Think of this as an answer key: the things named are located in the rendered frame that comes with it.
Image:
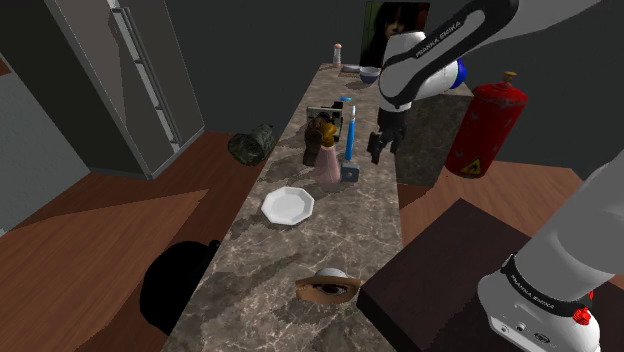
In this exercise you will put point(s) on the grey box camera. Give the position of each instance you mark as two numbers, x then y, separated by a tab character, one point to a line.
313	146

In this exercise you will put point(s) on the grey refrigerator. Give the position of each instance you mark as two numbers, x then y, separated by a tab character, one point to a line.
146	83

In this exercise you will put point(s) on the dark portrait wall picture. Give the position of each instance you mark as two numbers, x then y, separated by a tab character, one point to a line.
378	34

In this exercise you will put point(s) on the flat grey book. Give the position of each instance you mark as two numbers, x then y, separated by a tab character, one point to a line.
350	69

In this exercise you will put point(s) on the red gas cylinder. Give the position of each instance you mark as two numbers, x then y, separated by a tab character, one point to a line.
485	126

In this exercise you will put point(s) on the blue bowl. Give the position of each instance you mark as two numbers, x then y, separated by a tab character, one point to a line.
369	74

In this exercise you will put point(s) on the pale salt shaker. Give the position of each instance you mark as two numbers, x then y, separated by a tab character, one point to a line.
337	54

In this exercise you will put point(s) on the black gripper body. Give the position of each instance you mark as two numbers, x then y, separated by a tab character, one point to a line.
391	122

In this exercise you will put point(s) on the pink spray bottle brown trigger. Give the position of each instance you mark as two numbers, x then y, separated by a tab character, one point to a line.
327	166

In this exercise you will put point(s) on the green camouflage bag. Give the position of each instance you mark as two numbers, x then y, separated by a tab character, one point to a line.
252	145

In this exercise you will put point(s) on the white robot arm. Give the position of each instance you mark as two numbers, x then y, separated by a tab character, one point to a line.
560	253

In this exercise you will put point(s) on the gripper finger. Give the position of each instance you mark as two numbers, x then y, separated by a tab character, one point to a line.
375	148
396	144

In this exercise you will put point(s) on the blue round vessel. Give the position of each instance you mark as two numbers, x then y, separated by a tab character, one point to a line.
460	73

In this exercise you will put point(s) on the blue brush grey base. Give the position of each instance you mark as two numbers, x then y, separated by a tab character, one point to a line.
350	136

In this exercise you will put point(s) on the white octagonal plate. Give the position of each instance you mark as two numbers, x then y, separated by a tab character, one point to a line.
287	206

